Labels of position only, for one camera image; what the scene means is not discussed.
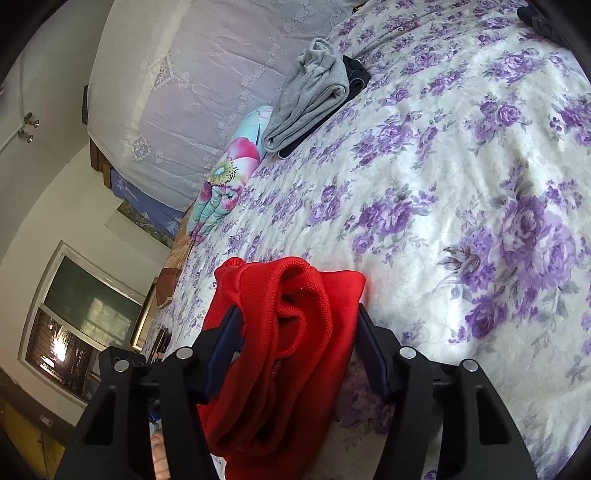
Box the purple floral bed sheet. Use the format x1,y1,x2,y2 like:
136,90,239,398
155,1,590,479

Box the red pants with blue stripe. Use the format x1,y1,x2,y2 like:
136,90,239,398
198,257,366,479

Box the white lace covered headboard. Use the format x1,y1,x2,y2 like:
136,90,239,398
87,1,355,210

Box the blue printed fabric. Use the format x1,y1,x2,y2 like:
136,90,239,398
110,169,183,237

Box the folded grey pants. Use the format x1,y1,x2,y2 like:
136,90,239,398
263,38,349,153

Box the window with white frame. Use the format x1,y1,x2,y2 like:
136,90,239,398
18,241,145,406

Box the brown satin pillow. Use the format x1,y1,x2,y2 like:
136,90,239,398
155,212,193,309

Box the person's left hand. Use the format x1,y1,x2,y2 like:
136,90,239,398
150,431,170,480

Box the folded dark navy garment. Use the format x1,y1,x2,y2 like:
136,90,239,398
279,55,370,159

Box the blue denim jeans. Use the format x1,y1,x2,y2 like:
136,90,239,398
517,5,568,48

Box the folded floral quilt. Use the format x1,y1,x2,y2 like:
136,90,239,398
186,105,273,243

